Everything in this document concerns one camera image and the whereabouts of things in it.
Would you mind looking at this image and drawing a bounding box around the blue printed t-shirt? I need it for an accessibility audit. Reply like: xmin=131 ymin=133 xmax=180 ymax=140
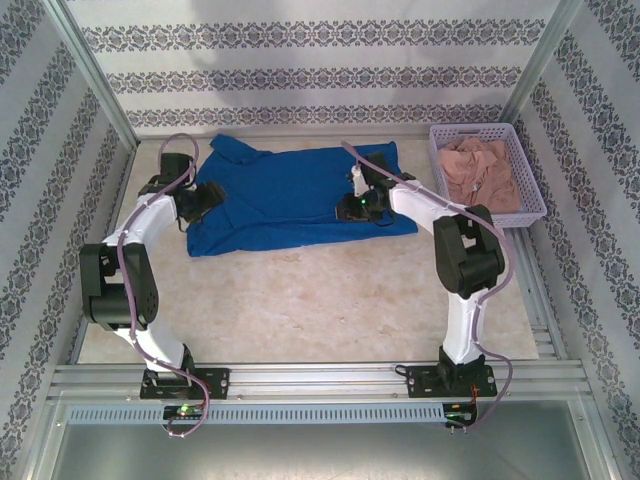
xmin=185 ymin=132 xmax=420 ymax=259

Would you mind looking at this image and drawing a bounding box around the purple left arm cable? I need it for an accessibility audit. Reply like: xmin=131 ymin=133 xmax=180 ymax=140
xmin=117 ymin=132 xmax=214 ymax=441

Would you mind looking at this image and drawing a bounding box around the peach crumpled cloth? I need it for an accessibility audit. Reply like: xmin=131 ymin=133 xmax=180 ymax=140
xmin=437 ymin=137 xmax=524 ymax=215

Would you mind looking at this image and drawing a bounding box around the lavender plastic basket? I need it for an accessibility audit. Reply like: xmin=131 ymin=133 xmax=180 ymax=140
xmin=428 ymin=122 xmax=547 ymax=231

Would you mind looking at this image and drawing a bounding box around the aluminium frame post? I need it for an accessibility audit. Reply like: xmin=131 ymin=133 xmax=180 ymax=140
xmin=499 ymin=0 xmax=586 ymax=126
xmin=47 ymin=0 xmax=141 ymax=149

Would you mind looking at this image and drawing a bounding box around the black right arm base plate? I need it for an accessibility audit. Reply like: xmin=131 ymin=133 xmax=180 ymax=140
xmin=407 ymin=364 xmax=499 ymax=400

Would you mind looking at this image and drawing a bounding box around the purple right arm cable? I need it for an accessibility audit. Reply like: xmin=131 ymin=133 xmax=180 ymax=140
xmin=340 ymin=140 xmax=516 ymax=434

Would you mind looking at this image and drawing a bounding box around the aluminium table edge rail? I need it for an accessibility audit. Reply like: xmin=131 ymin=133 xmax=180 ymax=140
xmin=135 ymin=132 xmax=432 ymax=141

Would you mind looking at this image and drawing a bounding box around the grey slotted cable duct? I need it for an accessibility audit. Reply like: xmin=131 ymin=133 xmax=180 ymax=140
xmin=67 ymin=402 xmax=476 ymax=426

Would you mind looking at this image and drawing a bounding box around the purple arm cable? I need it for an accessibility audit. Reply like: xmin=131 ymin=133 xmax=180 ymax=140
xmin=117 ymin=132 xmax=214 ymax=441
xmin=340 ymin=140 xmax=516 ymax=434

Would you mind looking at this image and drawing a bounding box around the aluminium side rail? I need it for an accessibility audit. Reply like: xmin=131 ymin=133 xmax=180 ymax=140
xmin=502 ymin=227 xmax=589 ymax=364

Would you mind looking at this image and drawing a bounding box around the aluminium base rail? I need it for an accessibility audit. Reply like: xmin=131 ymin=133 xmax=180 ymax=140
xmin=49 ymin=360 xmax=586 ymax=402

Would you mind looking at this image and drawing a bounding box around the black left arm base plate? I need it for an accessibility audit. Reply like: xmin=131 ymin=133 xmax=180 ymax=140
xmin=139 ymin=367 xmax=231 ymax=400

